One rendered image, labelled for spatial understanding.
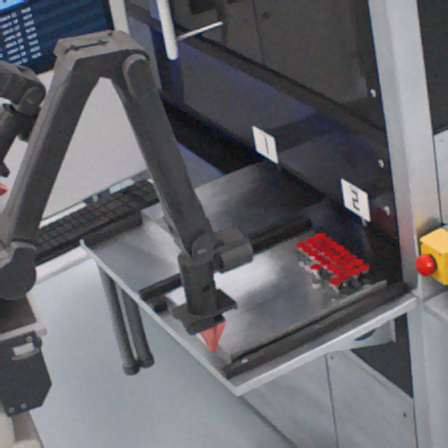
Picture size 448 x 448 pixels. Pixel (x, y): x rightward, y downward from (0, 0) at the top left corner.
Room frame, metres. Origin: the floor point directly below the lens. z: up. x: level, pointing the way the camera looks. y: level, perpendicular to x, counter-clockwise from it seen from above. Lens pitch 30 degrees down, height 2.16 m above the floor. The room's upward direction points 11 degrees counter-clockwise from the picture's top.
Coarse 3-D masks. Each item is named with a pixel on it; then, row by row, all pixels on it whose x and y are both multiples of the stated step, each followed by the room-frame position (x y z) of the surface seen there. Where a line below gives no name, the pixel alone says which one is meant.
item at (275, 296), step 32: (256, 256) 2.07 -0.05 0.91; (288, 256) 2.10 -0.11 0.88; (224, 288) 2.03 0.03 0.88; (256, 288) 2.01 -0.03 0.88; (288, 288) 1.98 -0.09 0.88; (320, 288) 1.96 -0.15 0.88; (384, 288) 1.89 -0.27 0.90; (256, 320) 1.90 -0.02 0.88; (288, 320) 1.87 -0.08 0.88; (320, 320) 1.83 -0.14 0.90; (224, 352) 1.78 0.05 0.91
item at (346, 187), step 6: (342, 180) 2.06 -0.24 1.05; (342, 186) 2.06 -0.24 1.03; (348, 186) 2.04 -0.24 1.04; (354, 186) 2.03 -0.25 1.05; (348, 192) 2.05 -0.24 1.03; (360, 192) 2.01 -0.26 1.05; (348, 198) 2.05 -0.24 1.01; (354, 198) 2.03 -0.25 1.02; (360, 198) 2.01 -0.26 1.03; (366, 198) 1.99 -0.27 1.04; (348, 204) 2.05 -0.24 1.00; (360, 204) 2.01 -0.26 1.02; (366, 204) 1.99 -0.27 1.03; (354, 210) 2.03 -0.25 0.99; (360, 210) 2.01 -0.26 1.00; (366, 210) 1.99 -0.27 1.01; (366, 216) 2.00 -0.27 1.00
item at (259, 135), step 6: (258, 132) 2.35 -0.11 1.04; (258, 138) 2.36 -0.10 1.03; (264, 138) 2.33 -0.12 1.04; (270, 138) 2.31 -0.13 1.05; (258, 144) 2.36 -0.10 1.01; (264, 144) 2.34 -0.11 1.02; (270, 144) 2.31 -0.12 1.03; (258, 150) 2.37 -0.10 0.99; (264, 150) 2.34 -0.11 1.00; (270, 150) 2.32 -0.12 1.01; (270, 156) 2.32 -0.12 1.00; (276, 156) 2.30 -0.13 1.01
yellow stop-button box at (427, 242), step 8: (432, 232) 1.84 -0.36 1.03; (440, 232) 1.83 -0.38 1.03; (424, 240) 1.82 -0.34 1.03; (432, 240) 1.81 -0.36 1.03; (440, 240) 1.80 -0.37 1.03; (424, 248) 1.81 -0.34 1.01; (432, 248) 1.79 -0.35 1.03; (440, 248) 1.78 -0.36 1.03; (432, 256) 1.79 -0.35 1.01; (440, 256) 1.77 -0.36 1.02; (440, 264) 1.77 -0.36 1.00; (440, 272) 1.77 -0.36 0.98; (440, 280) 1.77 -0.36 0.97
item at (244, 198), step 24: (264, 168) 2.47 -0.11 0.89; (216, 192) 2.42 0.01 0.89; (240, 192) 2.41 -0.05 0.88; (264, 192) 2.38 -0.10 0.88; (288, 192) 2.36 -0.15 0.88; (312, 192) 2.34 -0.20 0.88; (144, 216) 2.33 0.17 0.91; (216, 216) 2.32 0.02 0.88; (240, 216) 2.30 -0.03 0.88; (264, 216) 2.28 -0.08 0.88; (288, 216) 2.20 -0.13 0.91; (312, 216) 2.22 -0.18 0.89; (168, 240) 2.23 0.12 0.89
